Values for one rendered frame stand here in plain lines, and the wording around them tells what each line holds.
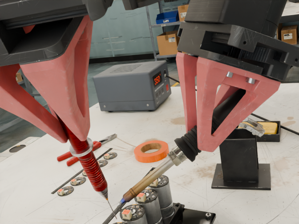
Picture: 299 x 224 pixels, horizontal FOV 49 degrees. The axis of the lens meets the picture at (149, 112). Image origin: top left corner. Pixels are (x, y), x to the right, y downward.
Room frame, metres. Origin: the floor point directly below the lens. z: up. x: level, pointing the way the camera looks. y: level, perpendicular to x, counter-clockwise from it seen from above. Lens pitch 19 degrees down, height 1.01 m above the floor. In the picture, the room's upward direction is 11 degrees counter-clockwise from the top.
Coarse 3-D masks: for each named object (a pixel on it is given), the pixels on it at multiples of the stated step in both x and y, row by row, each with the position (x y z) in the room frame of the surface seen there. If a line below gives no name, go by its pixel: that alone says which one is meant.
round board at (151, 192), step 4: (148, 188) 0.31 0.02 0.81; (148, 192) 0.30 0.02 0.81; (152, 192) 0.30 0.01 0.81; (156, 192) 0.30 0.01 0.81; (136, 196) 0.30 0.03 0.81; (148, 196) 0.29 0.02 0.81; (156, 196) 0.29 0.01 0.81; (136, 200) 0.29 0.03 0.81; (148, 200) 0.29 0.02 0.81; (152, 200) 0.29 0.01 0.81
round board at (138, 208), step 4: (132, 204) 0.29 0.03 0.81; (136, 204) 0.28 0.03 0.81; (124, 208) 0.28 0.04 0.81; (128, 208) 0.28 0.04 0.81; (136, 208) 0.28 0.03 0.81; (140, 208) 0.28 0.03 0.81; (144, 208) 0.28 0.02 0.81; (120, 212) 0.28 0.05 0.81; (136, 212) 0.27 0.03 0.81; (144, 212) 0.27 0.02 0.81; (120, 216) 0.27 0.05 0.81; (136, 216) 0.26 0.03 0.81; (140, 216) 0.26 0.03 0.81; (124, 220) 0.26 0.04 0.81; (128, 220) 0.26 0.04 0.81; (132, 220) 0.26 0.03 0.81
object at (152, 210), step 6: (156, 198) 0.29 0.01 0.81; (144, 204) 0.29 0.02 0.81; (150, 204) 0.29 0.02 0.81; (156, 204) 0.29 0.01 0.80; (150, 210) 0.29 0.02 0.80; (156, 210) 0.29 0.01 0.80; (150, 216) 0.29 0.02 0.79; (156, 216) 0.29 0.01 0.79; (150, 222) 0.29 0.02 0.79; (156, 222) 0.29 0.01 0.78; (162, 222) 0.29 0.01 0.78
